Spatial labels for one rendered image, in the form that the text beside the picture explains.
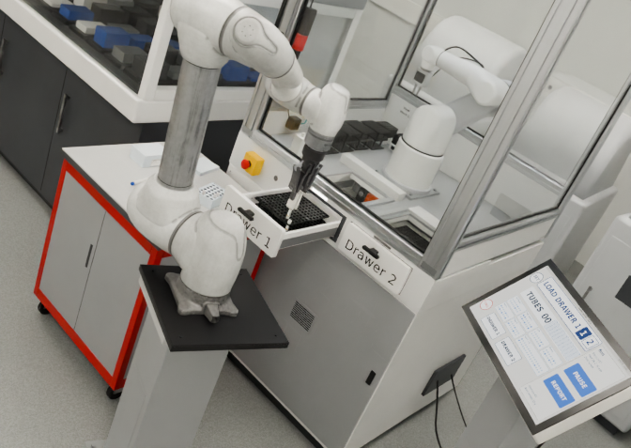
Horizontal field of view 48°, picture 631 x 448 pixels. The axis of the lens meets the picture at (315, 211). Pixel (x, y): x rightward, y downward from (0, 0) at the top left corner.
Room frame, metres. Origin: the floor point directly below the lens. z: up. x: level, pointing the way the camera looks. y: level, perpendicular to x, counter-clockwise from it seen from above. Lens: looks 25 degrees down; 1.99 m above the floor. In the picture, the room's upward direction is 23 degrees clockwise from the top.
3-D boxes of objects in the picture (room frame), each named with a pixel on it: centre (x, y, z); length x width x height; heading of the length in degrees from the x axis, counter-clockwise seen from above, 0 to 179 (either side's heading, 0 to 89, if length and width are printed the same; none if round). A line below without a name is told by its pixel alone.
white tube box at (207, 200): (2.32, 0.38, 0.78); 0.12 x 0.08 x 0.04; 164
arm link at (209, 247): (1.72, 0.22, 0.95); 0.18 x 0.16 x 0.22; 68
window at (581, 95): (2.48, -0.69, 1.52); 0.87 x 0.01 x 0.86; 147
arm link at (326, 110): (2.14, 0.09, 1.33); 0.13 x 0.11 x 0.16; 67
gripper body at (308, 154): (2.14, 0.08, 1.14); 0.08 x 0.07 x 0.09; 147
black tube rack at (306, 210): (2.26, 0.08, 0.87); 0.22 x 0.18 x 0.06; 147
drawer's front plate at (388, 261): (2.19, -0.25, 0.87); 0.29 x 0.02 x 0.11; 57
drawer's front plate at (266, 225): (2.09, 0.19, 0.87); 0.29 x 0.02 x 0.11; 57
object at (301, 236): (2.27, 0.08, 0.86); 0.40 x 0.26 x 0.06; 147
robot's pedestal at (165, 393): (1.71, 0.21, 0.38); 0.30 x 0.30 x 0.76; 37
